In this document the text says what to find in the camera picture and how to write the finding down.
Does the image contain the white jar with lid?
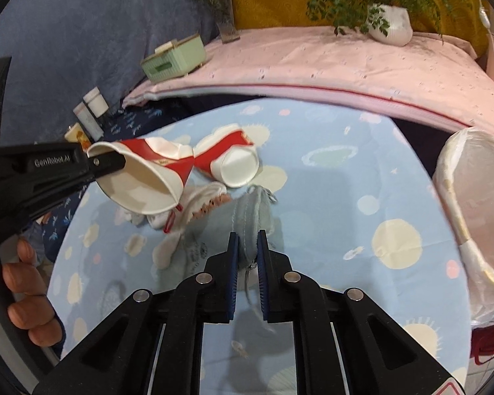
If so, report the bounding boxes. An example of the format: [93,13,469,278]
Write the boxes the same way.
[83,87,109,119]

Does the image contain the red thermos flask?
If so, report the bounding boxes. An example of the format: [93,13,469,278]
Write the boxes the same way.
[470,325,494,366]

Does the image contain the grey drawstring pouch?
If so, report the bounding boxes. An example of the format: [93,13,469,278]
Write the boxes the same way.
[150,184,279,318]

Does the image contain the mint green tissue box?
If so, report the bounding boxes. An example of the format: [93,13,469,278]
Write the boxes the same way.
[140,34,207,83]

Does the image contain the blue planet pattern tablecloth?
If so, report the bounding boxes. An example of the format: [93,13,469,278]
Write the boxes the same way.
[47,99,470,382]

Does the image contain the pink dotted scrunchie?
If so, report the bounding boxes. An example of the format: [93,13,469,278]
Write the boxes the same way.
[193,194,232,219]

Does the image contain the red white paper bowl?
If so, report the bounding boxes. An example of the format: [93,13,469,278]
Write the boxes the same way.
[87,137,194,216]

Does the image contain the white tall tube bottle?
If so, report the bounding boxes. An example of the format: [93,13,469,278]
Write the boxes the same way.
[73,103,104,142]

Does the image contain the blue blanket backdrop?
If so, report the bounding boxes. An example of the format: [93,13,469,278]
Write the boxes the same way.
[0,0,217,145]

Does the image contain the pink bedding mat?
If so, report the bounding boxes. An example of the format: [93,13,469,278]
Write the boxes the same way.
[123,27,494,135]

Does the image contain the person's left hand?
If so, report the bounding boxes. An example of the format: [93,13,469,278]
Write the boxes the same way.
[2,237,64,347]

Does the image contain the white lined trash bin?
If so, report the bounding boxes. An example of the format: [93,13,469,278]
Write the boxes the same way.
[433,127,494,326]

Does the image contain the mustard yellow blanket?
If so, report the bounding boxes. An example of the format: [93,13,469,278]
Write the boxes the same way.
[233,0,489,56]

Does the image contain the red white paper cup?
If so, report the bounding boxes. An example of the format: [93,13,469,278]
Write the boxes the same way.
[193,123,260,188]

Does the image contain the glass vase with red flowers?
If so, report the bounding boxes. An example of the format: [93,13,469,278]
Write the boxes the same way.
[185,0,242,45]

